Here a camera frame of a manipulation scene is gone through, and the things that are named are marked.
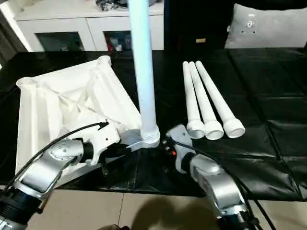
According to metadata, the white plastic table leg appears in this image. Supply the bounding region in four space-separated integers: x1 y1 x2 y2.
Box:
188 61 224 141
128 0 161 150
182 61 205 139
194 60 246 139

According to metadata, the white plastic table top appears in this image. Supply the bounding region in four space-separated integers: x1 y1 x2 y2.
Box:
14 55 161 187

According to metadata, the black work mat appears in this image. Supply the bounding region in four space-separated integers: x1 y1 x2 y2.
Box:
0 47 307 201

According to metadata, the white glass-door cabinet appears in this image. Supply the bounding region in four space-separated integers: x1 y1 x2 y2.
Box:
0 0 165 53

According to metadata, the grey pleated curtain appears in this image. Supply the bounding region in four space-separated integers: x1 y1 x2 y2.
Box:
0 9 27 70

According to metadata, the grey cushion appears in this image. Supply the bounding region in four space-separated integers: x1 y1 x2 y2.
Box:
224 2 307 49

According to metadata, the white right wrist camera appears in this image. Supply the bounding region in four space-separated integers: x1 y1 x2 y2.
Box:
165 123 193 175

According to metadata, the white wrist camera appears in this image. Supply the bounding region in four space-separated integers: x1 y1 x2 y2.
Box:
71 124 121 166
165 123 193 175

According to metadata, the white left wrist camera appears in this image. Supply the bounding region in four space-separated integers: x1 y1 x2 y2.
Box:
71 124 121 166

